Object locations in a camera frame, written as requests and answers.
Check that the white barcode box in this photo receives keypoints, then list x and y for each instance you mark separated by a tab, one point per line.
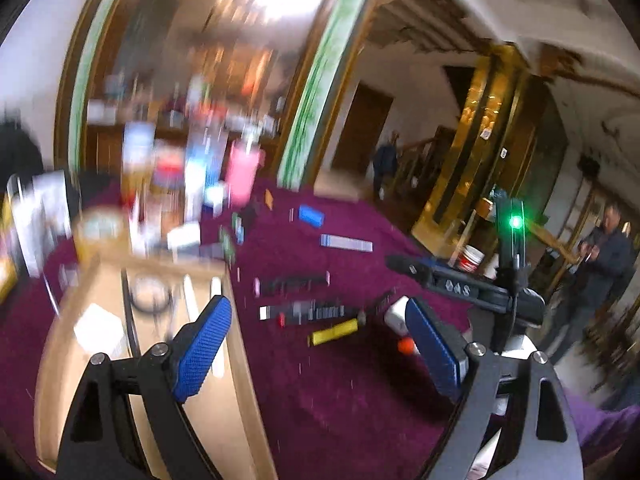
184	236

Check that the cardboard box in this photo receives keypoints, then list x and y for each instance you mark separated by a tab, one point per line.
240	410

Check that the blue lighter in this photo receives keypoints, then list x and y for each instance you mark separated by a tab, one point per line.
311	216

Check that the black marker red cap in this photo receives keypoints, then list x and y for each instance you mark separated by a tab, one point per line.
310	311

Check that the wooden door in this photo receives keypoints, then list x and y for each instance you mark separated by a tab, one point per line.
362	130

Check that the white and red bucket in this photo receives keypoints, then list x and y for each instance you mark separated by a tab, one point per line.
469	259

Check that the white bottle orange cap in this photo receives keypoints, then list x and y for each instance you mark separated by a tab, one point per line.
397	317

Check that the tan tape roll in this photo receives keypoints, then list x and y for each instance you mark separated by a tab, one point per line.
100	232

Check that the green lighter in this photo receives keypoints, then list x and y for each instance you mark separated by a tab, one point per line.
227	245

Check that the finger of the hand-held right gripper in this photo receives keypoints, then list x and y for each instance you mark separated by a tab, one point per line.
450	285

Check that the black marker pink ends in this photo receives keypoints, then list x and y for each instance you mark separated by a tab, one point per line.
292	284

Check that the white power adapter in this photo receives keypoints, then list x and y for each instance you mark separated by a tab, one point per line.
100	330

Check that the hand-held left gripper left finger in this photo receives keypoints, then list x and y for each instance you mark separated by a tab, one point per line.
202	347

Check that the bamboo print panel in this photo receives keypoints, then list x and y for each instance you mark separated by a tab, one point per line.
95	50
320	85

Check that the black tape roll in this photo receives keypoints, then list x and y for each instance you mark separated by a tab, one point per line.
150	294

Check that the purple velvet tablecloth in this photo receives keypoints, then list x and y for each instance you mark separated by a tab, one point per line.
325	385

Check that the white marker pen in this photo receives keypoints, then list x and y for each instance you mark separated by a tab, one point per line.
217	285

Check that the yellow highlighter pen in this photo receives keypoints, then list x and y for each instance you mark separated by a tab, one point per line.
332	332

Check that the wooden stair railing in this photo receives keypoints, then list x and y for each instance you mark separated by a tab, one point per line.
420	155

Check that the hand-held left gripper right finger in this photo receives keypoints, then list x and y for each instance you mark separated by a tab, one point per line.
435	350

